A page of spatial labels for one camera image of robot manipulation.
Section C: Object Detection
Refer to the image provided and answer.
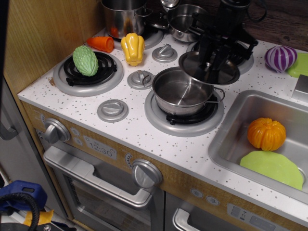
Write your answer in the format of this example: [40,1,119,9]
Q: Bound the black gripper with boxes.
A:
[190,12,258,83]

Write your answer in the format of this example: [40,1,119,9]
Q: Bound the steel pot lid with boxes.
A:
[179,51,240,86]

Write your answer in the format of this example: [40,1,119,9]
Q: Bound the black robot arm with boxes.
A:
[185,0,258,83]

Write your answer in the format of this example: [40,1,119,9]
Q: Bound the small steel pot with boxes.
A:
[140,67,225,116]

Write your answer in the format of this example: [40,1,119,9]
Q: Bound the tall steel stock pot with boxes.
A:
[101,0,153,39]

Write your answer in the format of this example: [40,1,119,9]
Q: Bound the back right burner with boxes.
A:
[186,41,254,75]

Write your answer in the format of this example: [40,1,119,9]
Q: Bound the burner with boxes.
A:
[144,91,224,137]
[102,26,164,50]
[53,51,124,97]
[186,41,254,75]

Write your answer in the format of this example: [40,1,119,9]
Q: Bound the steel saucepan at back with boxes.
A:
[150,4,210,43]

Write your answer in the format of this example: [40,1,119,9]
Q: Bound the silver stove knob back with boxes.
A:
[152,44,178,63]

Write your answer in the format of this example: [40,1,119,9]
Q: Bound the silver stove knob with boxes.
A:
[152,44,178,63]
[97,99,129,123]
[127,70,154,90]

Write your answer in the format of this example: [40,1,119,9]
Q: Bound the back left burner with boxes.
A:
[102,26,164,50]

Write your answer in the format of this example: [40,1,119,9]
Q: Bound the steel sink basin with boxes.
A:
[208,90,308,203]

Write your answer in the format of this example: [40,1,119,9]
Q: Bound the steel ladle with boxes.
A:
[160,0,180,10]

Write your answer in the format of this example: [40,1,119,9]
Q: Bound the purple striped toy onion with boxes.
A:
[264,46,297,73]

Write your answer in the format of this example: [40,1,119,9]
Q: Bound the front right burner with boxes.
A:
[144,91,224,137]

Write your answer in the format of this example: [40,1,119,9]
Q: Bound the silver stove knob middle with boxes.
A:
[127,70,154,90]

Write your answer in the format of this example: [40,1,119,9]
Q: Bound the yellow toy bell pepper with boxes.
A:
[121,33,145,66]

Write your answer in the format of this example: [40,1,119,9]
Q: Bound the green plate at right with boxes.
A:
[287,53,308,78]

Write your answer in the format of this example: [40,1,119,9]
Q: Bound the silver faucet base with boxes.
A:
[292,75,308,103]

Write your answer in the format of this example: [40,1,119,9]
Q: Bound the orange toy pumpkin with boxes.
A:
[247,117,286,151]

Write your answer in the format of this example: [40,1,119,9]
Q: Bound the front left burner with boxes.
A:
[53,51,124,97]

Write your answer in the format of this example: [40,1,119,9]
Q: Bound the orange toy carrot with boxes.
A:
[86,36,114,52]

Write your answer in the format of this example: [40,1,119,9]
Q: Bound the silver stove knob front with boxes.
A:
[97,99,129,123]

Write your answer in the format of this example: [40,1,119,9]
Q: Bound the green toy bitter gourd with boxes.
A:
[73,46,99,77]

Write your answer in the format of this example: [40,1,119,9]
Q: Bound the green plate in sink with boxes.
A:
[240,151,304,190]

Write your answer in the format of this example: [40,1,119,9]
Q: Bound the right oven dial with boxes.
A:
[132,158,163,189]

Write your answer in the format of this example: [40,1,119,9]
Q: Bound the oven dial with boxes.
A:
[38,118,71,144]
[132,158,163,189]

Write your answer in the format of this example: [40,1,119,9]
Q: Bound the oven clock display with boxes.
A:
[83,135,117,160]

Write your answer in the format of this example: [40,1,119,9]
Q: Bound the left oven dial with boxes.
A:
[38,118,71,144]

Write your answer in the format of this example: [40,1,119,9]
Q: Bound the blue clamp tool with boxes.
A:
[0,180,48,212]

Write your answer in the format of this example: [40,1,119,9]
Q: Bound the oven door handle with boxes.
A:
[44,146,152,210]

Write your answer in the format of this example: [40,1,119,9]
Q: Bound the black foreground frame post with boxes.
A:
[0,0,10,90]

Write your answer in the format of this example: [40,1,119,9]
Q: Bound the black braided cable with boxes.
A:
[0,192,40,231]

